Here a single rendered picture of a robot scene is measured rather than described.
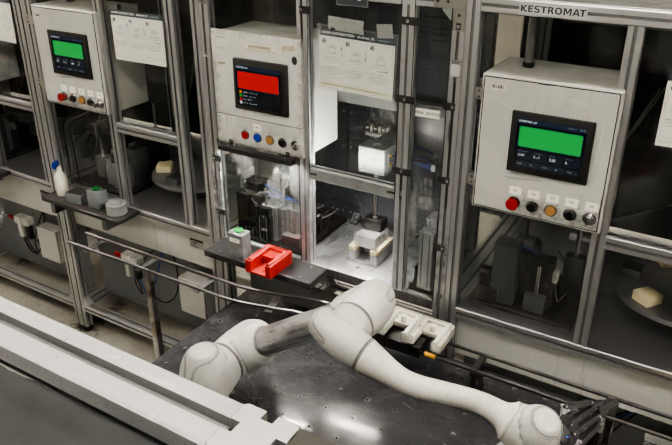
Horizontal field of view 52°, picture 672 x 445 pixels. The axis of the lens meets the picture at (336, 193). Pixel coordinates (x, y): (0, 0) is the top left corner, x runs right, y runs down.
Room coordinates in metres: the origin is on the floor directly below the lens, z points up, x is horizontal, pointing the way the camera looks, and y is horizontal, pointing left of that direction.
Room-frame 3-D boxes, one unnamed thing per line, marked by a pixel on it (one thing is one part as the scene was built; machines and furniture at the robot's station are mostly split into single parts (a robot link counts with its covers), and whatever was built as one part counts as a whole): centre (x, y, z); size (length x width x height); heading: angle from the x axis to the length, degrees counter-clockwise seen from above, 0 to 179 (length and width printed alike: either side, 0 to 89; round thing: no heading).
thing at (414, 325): (2.10, -0.24, 0.84); 0.36 x 0.14 x 0.10; 59
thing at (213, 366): (1.83, 0.44, 0.85); 0.18 x 0.16 x 0.22; 148
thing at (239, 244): (2.53, 0.40, 0.97); 0.08 x 0.08 x 0.12; 59
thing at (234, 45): (2.67, 0.25, 1.60); 0.42 x 0.29 x 0.46; 59
